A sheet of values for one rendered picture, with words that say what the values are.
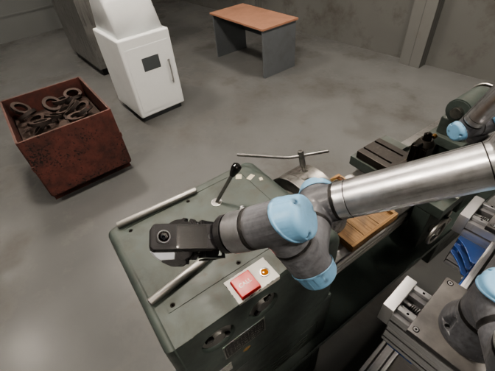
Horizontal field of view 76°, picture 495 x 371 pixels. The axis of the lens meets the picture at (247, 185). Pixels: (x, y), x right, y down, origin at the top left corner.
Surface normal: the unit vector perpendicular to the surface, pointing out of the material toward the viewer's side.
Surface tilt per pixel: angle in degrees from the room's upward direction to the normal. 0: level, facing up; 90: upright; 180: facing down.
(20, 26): 90
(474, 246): 0
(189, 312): 0
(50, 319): 0
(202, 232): 36
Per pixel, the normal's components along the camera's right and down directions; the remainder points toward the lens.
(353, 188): -0.61, -0.35
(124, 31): 0.59, 0.24
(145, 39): 0.64, 0.49
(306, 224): 0.79, -0.26
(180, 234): 0.39, -0.34
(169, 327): -0.07, -0.73
